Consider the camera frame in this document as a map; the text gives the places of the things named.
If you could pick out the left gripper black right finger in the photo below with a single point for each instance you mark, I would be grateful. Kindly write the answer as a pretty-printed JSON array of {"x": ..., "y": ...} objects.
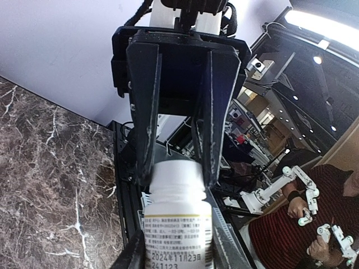
[{"x": 227, "y": 251}]

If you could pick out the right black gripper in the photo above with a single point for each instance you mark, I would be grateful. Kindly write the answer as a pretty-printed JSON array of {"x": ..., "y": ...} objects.
[{"x": 178, "y": 74}]

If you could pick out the white pill bottle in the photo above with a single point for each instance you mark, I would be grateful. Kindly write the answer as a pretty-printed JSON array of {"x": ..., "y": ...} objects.
[{"x": 178, "y": 227}]

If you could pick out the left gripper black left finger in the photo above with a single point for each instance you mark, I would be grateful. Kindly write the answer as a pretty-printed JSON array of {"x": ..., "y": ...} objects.
[{"x": 133, "y": 255}]

